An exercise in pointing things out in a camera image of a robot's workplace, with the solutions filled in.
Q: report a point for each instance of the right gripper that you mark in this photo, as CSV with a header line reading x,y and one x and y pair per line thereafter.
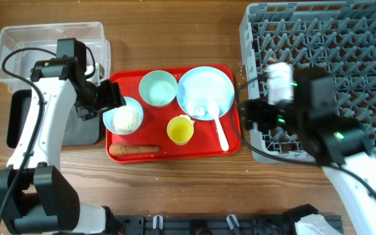
x,y
261,106

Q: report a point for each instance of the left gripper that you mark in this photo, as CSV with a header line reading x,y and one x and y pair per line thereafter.
x,y
112,98

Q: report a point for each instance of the light blue rice bowl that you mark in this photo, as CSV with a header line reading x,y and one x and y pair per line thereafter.
x,y
125,119

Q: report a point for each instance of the white plastic spoon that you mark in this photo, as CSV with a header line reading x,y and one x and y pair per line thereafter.
x,y
213,110

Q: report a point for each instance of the white tissue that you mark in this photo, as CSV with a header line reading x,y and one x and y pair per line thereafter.
x,y
195,110

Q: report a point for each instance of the mint green bowl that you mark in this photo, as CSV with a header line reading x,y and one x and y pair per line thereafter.
x,y
158,88

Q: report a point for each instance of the yellow cup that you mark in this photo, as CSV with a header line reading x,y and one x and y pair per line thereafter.
x,y
180,129

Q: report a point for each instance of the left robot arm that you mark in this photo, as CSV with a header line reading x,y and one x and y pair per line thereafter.
x,y
34,195

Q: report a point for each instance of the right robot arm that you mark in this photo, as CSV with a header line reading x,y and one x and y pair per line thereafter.
x,y
302,102

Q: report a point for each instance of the grey dishwasher rack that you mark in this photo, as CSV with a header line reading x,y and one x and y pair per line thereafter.
x,y
339,36

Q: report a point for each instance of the black plastic tray bin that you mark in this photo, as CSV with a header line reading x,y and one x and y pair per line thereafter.
x,y
77,131

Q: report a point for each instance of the orange carrot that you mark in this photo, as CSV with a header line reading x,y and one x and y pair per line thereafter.
x,y
118,149

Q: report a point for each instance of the light blue plate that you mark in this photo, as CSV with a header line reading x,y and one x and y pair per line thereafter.
x,y
202,84

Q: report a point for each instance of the red serving tray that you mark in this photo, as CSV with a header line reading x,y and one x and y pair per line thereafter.
x,y
152,131

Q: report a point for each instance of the clear plastic bin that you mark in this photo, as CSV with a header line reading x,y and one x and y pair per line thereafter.
x,y
46,36

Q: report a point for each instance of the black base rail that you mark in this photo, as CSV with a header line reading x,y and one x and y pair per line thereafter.
x,y
228,225

